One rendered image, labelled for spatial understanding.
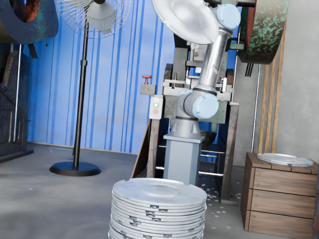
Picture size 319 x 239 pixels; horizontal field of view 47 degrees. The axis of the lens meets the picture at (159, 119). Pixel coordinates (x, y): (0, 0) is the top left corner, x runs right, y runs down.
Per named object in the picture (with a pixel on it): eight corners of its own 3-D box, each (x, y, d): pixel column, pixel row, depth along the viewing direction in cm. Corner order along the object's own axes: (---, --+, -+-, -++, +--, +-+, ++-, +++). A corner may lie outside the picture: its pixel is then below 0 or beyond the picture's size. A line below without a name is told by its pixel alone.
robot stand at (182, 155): (191, 231, 177) (201, 140, 174) (154, 225, 182) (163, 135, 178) (197, 219, 195) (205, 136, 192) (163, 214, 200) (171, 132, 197)
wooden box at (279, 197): (323, 242, 179) (332, 172, 176) (244, 231, 185) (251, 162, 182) (304, 216, 218) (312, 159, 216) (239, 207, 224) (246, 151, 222)
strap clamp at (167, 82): (184, 88, 254) (186, 73, 254) (161, 86, 256) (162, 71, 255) (185, 88, 260) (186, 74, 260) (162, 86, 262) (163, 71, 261)
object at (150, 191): (223, 196, 116) (224, 193, 116) (167, 214, 93) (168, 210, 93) (154, 176, 134) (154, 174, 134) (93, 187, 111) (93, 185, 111)
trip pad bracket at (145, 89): (153, 113, 235) (156, 83, 233) (138, 112, 235) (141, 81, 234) (154, 113, 241) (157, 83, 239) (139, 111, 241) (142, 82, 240)
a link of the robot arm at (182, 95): (192, 116, 192) (194, 90, 192) (204, 118, 180) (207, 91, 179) (171, 114, 188) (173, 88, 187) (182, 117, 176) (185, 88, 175)
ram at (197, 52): (211, 62, 242) (216, 16, 240) (188, 60, 243) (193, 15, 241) (210, 64, 259) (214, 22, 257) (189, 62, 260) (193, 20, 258)
